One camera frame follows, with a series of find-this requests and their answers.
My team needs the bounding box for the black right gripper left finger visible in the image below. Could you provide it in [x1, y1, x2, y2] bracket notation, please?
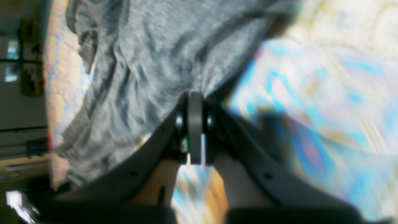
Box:
[25, 92, 203, 224]

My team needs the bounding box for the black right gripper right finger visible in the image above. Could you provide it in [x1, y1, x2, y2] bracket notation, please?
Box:
[200, 97, 364, 224]

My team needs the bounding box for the grey t-shirt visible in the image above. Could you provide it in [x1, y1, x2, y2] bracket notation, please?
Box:
[54, 0, 299, 187]

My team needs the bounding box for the patterned colourful tablecloth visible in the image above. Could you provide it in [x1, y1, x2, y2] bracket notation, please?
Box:
[44, 0, 397, 224]

